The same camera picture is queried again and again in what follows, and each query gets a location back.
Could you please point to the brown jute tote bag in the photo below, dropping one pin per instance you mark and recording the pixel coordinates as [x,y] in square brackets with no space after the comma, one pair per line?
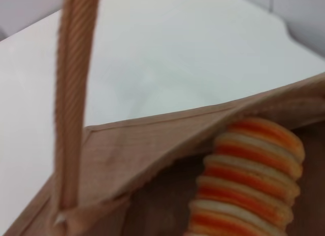
[142,144]

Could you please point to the orange striped bread loaf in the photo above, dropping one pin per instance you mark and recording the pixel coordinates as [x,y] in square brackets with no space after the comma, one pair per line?
[248,180]

